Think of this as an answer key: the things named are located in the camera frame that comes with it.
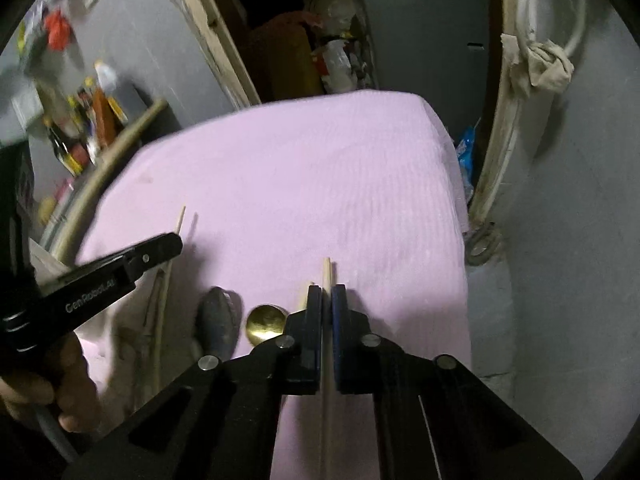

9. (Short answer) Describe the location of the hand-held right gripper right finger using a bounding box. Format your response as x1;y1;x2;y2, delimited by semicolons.
330;284;583;480

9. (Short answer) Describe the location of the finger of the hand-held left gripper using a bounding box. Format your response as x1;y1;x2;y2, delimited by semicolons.
59;232;184;288

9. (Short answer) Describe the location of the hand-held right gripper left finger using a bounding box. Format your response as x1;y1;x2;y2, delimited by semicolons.
62;284;326;480

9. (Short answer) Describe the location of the gold spoon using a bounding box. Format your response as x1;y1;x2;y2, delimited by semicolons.
245;304;289;347

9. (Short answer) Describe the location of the steel spoon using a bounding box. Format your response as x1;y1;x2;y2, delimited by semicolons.
200;286;242;361

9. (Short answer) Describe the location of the person's left hand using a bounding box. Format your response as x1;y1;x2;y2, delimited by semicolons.
0;332;103;433

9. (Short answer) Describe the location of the row of sauce bottles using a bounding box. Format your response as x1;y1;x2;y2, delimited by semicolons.
40;72;128;178

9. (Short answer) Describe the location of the blue packet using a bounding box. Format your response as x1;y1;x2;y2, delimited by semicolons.
454;122;482;183

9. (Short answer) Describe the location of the red plastic bag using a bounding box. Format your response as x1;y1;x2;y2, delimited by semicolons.
44;9;72;52

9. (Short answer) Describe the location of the pile of plastic bags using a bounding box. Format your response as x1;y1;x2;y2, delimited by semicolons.
311;10;376;95

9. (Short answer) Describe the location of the grey mini fridge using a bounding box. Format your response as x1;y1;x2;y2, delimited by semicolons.
360;0;493;138

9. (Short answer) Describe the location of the beige rag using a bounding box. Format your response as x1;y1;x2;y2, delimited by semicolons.
500;32;576;96

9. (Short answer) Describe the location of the grey cable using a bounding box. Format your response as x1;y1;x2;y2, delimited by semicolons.
32;404;81;465

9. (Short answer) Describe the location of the wooden door frame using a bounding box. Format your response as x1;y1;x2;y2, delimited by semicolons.
181;0;532;223

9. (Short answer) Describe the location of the white hose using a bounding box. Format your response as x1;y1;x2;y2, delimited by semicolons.
515;0;588;58

